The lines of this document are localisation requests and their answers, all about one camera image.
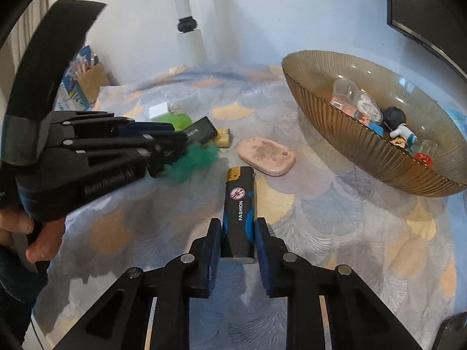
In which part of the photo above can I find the pink small box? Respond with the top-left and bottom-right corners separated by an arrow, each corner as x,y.
330,97 -> 367,126

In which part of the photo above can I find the green plastic toy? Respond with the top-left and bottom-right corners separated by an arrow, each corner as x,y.
158,112 -> 193,132

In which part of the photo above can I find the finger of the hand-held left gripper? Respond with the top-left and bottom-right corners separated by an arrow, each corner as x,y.
49,110 -> 176,142
47,132 -> 191,179

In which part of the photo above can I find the person's left hand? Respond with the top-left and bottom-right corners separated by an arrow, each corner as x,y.
0,204 -> 66,265

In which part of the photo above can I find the row of books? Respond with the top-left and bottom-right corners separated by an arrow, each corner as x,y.
60,45 -> 99,112

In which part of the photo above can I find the small white figurine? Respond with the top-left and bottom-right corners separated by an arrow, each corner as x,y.
388,124 -> 418,149

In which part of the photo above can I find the wooden pencil holder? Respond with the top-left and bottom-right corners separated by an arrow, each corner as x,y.
75,63 -> 111,109

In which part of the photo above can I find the pink oval tag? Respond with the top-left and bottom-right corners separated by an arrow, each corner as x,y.
236,136 -> 296,177

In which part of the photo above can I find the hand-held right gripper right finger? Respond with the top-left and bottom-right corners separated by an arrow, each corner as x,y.
254,217 -> 426,350

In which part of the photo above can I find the bunch of pencils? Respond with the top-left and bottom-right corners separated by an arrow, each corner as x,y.
75,53 -> 99,77

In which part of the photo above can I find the green fuzzy pompom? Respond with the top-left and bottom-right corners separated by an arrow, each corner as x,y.
164,142 -> 220,186

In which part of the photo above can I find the black flash drive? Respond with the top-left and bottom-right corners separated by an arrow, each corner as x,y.
184,116 -> 219,143

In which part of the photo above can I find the person's left forearm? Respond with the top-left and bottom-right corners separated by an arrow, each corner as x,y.
0,244 -> 48,350

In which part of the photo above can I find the black and blue lighter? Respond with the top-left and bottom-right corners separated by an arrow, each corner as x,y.
220,166 -> 256,264

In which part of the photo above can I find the black monitor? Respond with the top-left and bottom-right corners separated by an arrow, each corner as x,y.
383,0 -> 467,84

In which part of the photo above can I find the beige curtain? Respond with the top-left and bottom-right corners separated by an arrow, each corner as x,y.
7,0 -> 50,66

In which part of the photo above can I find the yellow eraser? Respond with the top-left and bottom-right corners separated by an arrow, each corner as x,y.
215,128 -> 233,149

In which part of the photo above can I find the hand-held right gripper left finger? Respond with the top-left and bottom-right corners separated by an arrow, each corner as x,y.
53,217 -> 223,350

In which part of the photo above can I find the amber ribbed glass bowl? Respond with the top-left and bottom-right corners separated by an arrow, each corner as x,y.
281,49 -> 467,198

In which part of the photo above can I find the clear round container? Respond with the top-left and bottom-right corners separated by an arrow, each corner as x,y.
352,91 -> 384,125

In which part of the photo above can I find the fan-patterned table mat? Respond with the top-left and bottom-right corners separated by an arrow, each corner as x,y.
33,62 -> 458,350

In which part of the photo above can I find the white cube charger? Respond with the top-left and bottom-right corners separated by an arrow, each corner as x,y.
149,104 -> 179,121

